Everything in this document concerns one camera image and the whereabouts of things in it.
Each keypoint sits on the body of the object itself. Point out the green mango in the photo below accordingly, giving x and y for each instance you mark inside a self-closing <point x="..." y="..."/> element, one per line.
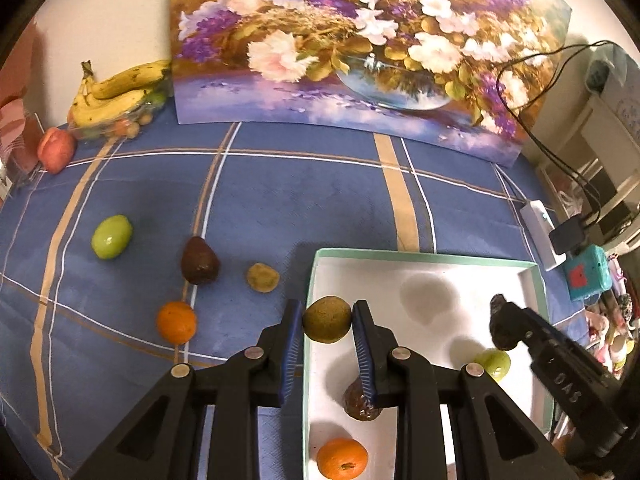
<point x="112" y="236"/>
<point x="495" y="365"/>

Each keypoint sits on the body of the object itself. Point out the small tan round fruit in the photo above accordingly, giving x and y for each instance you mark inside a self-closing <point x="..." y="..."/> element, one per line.
<point x="262" y="277"/>

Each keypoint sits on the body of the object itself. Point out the tan kiwi fruit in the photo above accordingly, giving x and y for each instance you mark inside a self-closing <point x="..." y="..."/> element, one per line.
<point x="327" y="319"/>

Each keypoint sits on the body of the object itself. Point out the white power strip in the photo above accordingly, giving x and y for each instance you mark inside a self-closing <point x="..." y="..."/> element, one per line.
<point x="535" y="215"/>

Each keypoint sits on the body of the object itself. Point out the red peach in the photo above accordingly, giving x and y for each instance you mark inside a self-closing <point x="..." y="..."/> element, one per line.
<point x="56" y="150"/>

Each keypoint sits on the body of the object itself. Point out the black charger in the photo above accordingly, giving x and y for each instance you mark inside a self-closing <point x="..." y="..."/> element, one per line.
<point x="567" y="234"/>

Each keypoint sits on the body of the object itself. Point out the blue plaid tablecloth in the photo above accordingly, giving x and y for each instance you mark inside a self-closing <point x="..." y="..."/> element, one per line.
<point x="300" y="200"/>

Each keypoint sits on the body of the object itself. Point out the teal toy box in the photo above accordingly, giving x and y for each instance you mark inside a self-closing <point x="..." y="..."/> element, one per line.
<point x="587" y="270"/>

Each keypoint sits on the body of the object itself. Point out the orange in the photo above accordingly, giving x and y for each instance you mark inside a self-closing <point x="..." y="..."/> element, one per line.
<point x="176" y="322"/>
<point x="342" y="459"/>

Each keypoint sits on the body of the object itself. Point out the bunch of yellow bananas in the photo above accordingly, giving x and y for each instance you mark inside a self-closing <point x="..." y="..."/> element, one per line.
<point x="125" y="82"/>

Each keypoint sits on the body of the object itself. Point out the brown pear-shaped avocado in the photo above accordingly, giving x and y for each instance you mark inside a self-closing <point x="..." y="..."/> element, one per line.
<point x="199" y="261"/>

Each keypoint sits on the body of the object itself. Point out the white tray with teal rim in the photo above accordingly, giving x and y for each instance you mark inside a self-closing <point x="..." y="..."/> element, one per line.
<point x="390" y="285"/>

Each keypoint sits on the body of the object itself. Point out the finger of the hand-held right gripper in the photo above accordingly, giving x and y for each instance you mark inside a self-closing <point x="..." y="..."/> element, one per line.
<point x="525" y="325"/>

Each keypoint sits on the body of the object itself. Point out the large dark wrinkled avocado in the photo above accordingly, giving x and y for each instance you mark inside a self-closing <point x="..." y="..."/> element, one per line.
<point x="356" y="408"/>

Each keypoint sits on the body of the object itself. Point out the clear bowl of small fruits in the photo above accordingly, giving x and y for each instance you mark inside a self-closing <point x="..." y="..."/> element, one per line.
<point x="125" y="128"/>

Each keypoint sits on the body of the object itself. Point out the pile of pink trinkets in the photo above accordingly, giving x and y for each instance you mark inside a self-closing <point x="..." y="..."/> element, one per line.
<point x="615" y="330"/>

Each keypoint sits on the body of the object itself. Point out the flower painting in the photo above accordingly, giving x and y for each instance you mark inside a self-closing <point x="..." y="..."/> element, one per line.
<point x="350" y="35"/>

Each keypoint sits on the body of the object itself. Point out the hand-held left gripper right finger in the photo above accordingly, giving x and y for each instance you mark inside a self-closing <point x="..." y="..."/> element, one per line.
<point x="361" y="355"/>

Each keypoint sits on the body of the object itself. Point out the dark shrivelled lumpy fruit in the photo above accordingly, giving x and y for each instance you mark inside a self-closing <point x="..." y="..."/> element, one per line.
<point x="499" y="342"/>

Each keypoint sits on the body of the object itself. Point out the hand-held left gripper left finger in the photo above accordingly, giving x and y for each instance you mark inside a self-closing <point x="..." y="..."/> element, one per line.
<point x="294" y="355"/>

